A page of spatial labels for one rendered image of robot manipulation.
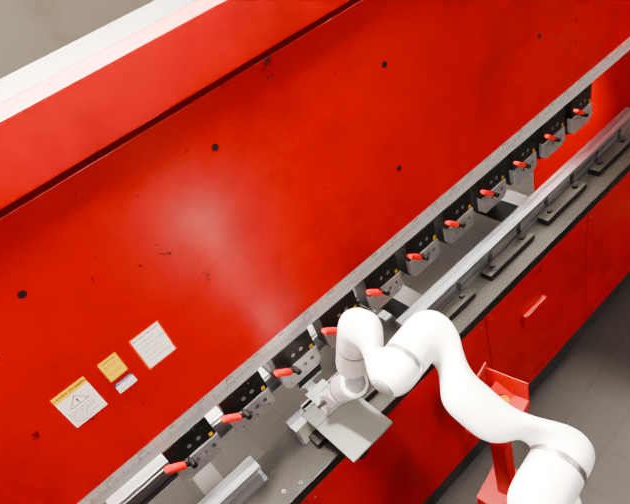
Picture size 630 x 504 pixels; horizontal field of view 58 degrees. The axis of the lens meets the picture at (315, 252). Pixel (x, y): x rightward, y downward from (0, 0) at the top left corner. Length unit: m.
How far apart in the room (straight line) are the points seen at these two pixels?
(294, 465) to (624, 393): 1.74
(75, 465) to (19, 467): 0.13
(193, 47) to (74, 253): 0.50
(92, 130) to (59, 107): 0.07
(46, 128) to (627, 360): 2.84
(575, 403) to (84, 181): 2.51
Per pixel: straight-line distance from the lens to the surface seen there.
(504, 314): 2.49
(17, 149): 1.20
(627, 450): 3.01
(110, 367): 1.47
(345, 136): 1.61
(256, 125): 1.42
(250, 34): 1.36
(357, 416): 1.96
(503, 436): 1.31
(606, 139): 3.01
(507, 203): 2.81
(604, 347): 3.33
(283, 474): 2.08
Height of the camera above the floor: 2.60
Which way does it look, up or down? 38 degrees down
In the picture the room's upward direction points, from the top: 21 degrees counter-clockwise
